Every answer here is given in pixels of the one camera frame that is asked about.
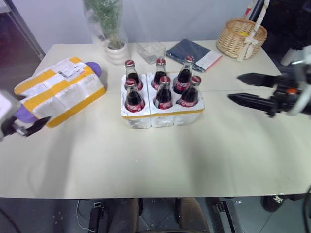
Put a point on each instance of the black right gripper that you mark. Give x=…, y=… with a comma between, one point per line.
x=286, y=97

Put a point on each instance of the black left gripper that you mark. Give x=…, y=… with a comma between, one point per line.
x=17, y=127

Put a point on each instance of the yellow taped white foam box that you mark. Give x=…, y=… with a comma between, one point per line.
x=60, y=94

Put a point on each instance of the glass cola bottle red cap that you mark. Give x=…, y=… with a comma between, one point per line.
x=134, y=100
x=190, y=95
x=183, y=78
x=163, y=95
x=132, y=74
x=160, y=72

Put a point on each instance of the white foam crate yellow tape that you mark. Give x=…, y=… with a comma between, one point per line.
x=162, y=120

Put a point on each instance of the white cylindrical object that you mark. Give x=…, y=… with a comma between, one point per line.
x=290, y=56

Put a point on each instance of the woven wicker basket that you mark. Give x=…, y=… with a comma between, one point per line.
x=233, y=41

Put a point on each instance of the white booklet red edge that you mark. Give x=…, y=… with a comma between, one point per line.
x=209, y=59

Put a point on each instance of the black tripod leg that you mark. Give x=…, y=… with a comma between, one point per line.
x=257, y=9

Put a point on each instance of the purple cylinder cushion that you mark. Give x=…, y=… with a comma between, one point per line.
x=95, y=68

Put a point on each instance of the dark blue notebook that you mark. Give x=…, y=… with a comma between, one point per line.
x=187, y=51

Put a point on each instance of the green plant in white pot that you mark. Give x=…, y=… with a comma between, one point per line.
x=116, y=53

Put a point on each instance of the black white sneaker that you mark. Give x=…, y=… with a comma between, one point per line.
x=272, y=202

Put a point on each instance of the clear plastic container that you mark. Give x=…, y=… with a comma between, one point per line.
x=150, y=51

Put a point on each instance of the clear plastic plant sleeve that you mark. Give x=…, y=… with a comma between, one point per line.
x=122, y=34

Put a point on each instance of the brown rounded shape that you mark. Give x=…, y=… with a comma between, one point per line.
x=193, y=216
x=125, y=216

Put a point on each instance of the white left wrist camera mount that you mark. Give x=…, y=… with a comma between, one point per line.
x=7, y=109

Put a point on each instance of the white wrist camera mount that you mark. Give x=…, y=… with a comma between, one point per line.
x=7, y=109
x=305, y=72

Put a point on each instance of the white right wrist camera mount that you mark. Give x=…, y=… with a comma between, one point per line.
x=305, y=72

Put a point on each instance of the grey metal door frame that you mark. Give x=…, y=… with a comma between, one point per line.
x=26, y=31

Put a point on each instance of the black table leg frame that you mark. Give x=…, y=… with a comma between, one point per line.
x=226, y=216
x=96, y=217

